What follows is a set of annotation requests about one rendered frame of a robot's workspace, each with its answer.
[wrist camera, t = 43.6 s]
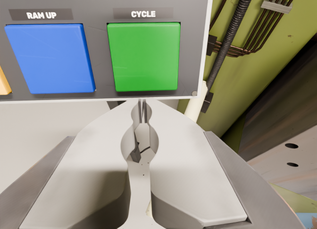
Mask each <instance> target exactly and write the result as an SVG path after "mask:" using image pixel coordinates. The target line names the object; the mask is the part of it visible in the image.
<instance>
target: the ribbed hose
mask: <svg viewBox="0 0 317 229"><path fill-rule="evenodd" d="M250 2H251V0H239V2H238V5H237V7H236V10H235V12H234V15H233V17H232V20H231V22H230V25H229V27H228V30H227V32H226V34H225V37H224V39H223V42H222V45H221V48H220V49H219V52H218V54H217V57H216V59H215V62H214V64H213V67H212V69H211V72H210V74H209V77H208V79H207V82H206V87H207V89H208V90H207V93H206V96H205V99H204V102H203V104H202V107H201V110H200V112H203V113H206V111H207V109H208V107H209V105H210V104H211V101H212V98H213V95H214V94H213V93H211V92H210V90H211V87H212V85H213V83H214V81H215V79H216V76H217V74H218V72H219V70H220V68H221V66H222V63H223V61H224V59H225V57H226V55H227V52H228V50H229V48H230V46H231V44H232V42H233V39H234V37H235V35H236V33H237V30H238V28H239V26H240V24H241V22H242V19H243V17H244V15H245V13H246V11H247V9H248V7H249V4H250Z"/></svg>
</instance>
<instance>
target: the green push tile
mask: <svg viewBox="0 0 317 229"><path fill-rule="evenodd" d="M180 31H181V26H180V24H179V23H178V22H139V23H109V24H108V25H107V32H108V41H109V48H110V55H111V61H112V68H113V75H114V82H115V89H116V91H118V92H125V91H159V90H176V89H177V87H178V68H179V50H180Z"/></svg>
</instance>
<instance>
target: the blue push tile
mask: <svg viewBox="0 0 317 229"><path fill-rule="evenodd" d="M4 28H5V32H6V34H7V36H8V39H9V42H10V44H11V46H12V49H13V51H14V54H15V56H16V59H17V61H18V63H19V66H20V68H21V71H22V73H23V75H24V78H25V81H26V83H27V85H28V88H29V90H30V93H32V94H38V93H90V92H94V91H95V89H96V86H95V82H94V77H93V72H92V66H91V61H90V56H89V52H88V47H87V42H86V37H85V32H84V28H83V23H75V24H12V25H7V26H5V27H4Z"/></svg>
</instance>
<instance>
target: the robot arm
mask: <svg viewBox="0 0 317 229"><path fill-rule="evenodd" d="M143 113H144V122H145V123H147V124H148V126H149V131H150V148H151V149H152V150H153V151H154V153H155V154H156V155H155V157H154V158H153V159H152V161H151V162H150V193H151V211H152V217H153V219H154V221H155V222H156V223H157V224H159V225H160V226H162V227H164V228H166V229H306V228H305V226H304V225H303V224H302V222H301V221H300V219H299V218H298V216H297V215H296V214H295V212H294V211H293V210H292V208H291V207H290V206H289V205H288V203H287V202H286V201H285V200H284V199H283V198H282V196H281V195H280V194H279V193H278V192H277V191H276V190H275V189H274V188H273V187H272V185H271V184H270V183H269V182H268V181H267V180H266V179H264V178H263V177H262V176H261V175H260V174H259V173H258V172H257V171H256V170H255V169H253V168H252V167H251V166H250V165H249V164H248V163H247V162H246V161H245V160H244V159H243V158H241V157H240V156H239V155H238V154H237V153H236V152H235V151H233V150H232V149H231V148H230V147H229V146H228V145H227V144H225V143H224V142H223V141H222V140H221V139H220V138H219V137H217V136H216V135H215V134H214V133H213V132H212V131H206V132H205V131H204V130H203V129H202V128H201V127H200V126H199V125H198V124H196V123H195V122H194V121H193V120H191V119H190V118H188V117H187V116H185V115H184V114H182V113H180V112H178V111H177V110H175V109H173V108H171V107H169V106H167V105H165V104H163V103H162V102H160V101H158V100H156V99H154V98H152V97H149V98H147V99H141V98H131V99H129V100H128V101H126V102H124V103H122V104H120V105H119V106H117V107H115V108H113V109H112V110H110V111H108V112H106V113H104V114H103V115H101V116H99V117H98V118H96V119H95V120H94V121H92V122H91V123H90V124H88V125H87V126H86V127H85V128H83V129H82V130H81V131H80V132H79V133H78V134H77V135H76V136H67V137H66V138H65V139H63V140H62V141H61V142H60V143H59V144H58V145H56V146H55V147H54V148H53V149H52V150H50V151H49V152H48V153H47V154H46V155H45V156H43V157H42V158H41V159H40V160H39V161H37V162H36V163H35V164H34V165H33V166H32V167H31V168H29V169H28V170H27V171H26V172H25V173H24V174H22V175H21V176H20V177H19V178H18V179H16V180H15V181H14V182H13V183H12V184H11V185H9V186H8V187H7V188H6V189H5V190H4V191H3V192H2V193H1V194H0V229H118V228H119V227H121V226H122V225H123V224H124V223H125V222H126V220H127V218H128V215H129V208H130V200H131V187H130V179H129V172H128V166H127V162H126V160H127V158H128V156H129V154H130V153H131V152H132V151H133V150H134V148H135V138H134V131H135V129H136V128H137V127H138V126H139V124H140V123H142V119H143Z"/></svg>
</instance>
